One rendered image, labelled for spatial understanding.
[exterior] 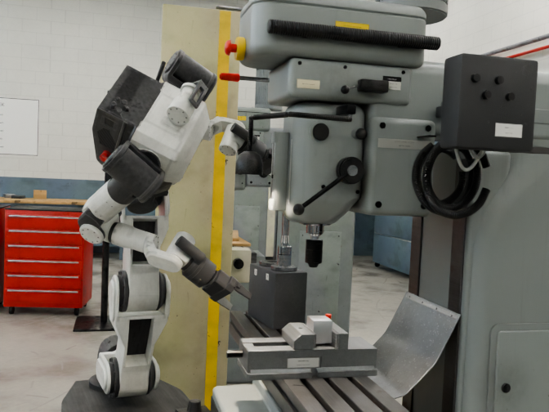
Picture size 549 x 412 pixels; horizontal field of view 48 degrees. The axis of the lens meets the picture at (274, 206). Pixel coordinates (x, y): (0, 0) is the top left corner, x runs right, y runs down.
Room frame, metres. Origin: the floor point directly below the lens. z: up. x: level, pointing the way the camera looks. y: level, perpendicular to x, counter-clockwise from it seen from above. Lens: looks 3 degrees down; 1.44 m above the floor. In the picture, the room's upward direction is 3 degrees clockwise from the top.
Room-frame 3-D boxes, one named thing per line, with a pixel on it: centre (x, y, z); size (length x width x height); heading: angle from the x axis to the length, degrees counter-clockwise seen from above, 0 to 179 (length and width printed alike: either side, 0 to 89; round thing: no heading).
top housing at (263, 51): (1.70, -0.13, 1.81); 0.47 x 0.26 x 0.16; 104
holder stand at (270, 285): (2.13, -0.02, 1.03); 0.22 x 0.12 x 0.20; 25
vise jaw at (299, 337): (1.61, -0.08, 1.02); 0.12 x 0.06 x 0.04; 14
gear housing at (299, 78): (1.70, -0.16, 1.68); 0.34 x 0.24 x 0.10; 104
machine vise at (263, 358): (1.61, -0.10, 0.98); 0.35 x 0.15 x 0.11; 104
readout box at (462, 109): (1.44, -0.49, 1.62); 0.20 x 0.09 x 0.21; 104
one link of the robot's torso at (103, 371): (2.26, 0.52, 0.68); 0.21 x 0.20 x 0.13; 25
